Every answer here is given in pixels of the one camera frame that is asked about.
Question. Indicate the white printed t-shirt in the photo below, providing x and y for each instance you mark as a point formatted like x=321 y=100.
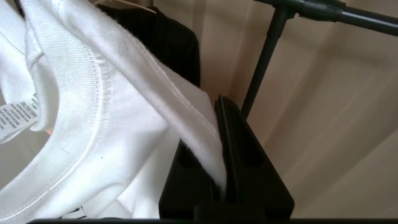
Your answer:
x=118 y=130

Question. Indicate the beige curtain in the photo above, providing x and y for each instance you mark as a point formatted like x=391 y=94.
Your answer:
x=326 y=124

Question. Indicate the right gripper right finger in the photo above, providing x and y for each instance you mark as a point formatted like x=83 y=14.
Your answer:
x=255 y=180

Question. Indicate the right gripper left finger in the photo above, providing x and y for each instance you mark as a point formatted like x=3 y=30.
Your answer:
x=186 y=186

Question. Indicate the pink clothes hanger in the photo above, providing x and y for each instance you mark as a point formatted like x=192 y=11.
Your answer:
x=48 y=132
x=136 y=7

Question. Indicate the black clothes rack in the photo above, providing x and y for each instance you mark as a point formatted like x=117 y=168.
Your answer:
x=267 y=56

